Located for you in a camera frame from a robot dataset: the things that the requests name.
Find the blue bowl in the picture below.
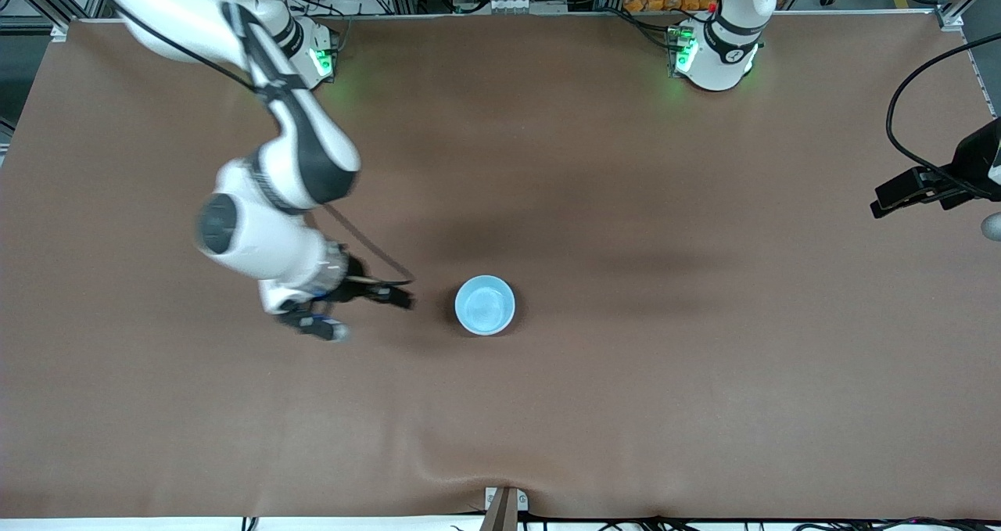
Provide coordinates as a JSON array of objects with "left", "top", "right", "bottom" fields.
[{"left": 454, "top": 274, "right": 517, "bottom": 336}]

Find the metal table edge clamp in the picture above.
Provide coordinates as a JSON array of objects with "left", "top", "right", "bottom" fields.
[{"left": 479, "top": 486, "right": 529, "bottom": 531}]

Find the brown table mat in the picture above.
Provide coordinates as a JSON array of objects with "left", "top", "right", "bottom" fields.
[{"left": 0, "top": 11, "right": 1001, "bottom": 521}]

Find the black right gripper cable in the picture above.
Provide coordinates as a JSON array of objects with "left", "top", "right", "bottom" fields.
[{"left": 100, "top": 0, "right": 415, "bottom": 285}]

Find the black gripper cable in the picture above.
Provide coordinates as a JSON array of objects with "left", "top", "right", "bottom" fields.
[
  {"left": 100, "top": 0, "right": 415, "bottom": 285},
  {"left": 885, "top": 32, "right": 1001, "bottom": 200}
]

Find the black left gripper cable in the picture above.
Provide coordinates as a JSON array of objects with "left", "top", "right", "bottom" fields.
[{"left": 885, "top": 32, "right": 1001, "bottom": 200}]

